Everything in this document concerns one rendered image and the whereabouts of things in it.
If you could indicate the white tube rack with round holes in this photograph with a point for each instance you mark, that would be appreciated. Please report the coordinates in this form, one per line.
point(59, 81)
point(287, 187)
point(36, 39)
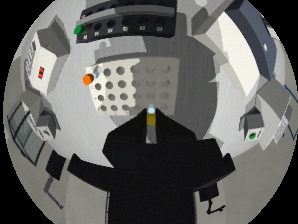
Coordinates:
point(157, 85)

